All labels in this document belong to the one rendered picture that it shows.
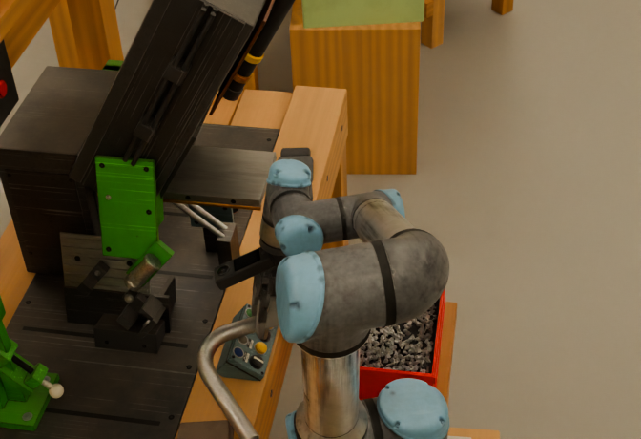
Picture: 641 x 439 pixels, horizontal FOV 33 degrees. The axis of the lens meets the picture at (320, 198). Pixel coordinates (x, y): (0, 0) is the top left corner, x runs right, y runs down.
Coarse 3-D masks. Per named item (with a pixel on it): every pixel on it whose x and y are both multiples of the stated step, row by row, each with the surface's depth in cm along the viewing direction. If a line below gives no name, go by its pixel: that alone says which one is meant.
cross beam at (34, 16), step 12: (36, 0) 254; (48, 0) 260; (24, 12) 248; (36, 12) 254; (48, 12) 260; (24, 24) 248; (36, 24) 255; (12, 36) 243; (24, 36) 249; (12, 48) 243; (24, 48) 249; (12, 60) 244
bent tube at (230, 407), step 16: (240, 320) 205; (208, 336) 200; (224, 336) 201; (240, 336) 203; (208, 352) 197; (208, 368) 195; (208, 384) 193; (224, 384) 194; (224, 400) 191; (240, 416) 189; (240, 432) 187; (256, 432) 187
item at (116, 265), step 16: (64, 240) 214; (80, 240) 213; (96, 240) 212; (64, 256) 215; (80, 256) 214; (96, 256) 214; (64, 272) 217; (80, 272) 217; (112, 272) 215; (96, 288) 218; (112, 288) 216; (128, 288) 216; (144, 288) 216
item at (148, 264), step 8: (144, 256) 207; (152, 256) 208; (144, 264) 207; (152, 264) 206; (160, 264) 208; (136, 272) 208; (144, 272) 207; (152, 272) 208; (128, 280) 209; (136, 280) 208; (144, 280) 209; (136, 288) 209
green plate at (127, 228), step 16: (96, 160) 203; (112, 160) 202; (128, 160) 202; (144, 160) 202; (96, 176) 204; (112, 176) 204; (128, 176) 203; (144, 176) 203; (112, 192) 205; (128, 192) 205; (144, 192) 204; (112, 208) 207; (128, 208) 206; (144, 208) 206; (160, 208) 212; (112, 224) 208; (128, 224) 208; (144, 224) 207; (112, 240) 210; (128, 240) 209; (144, 240) 209; (112, 256) 211; (128, 256) 211
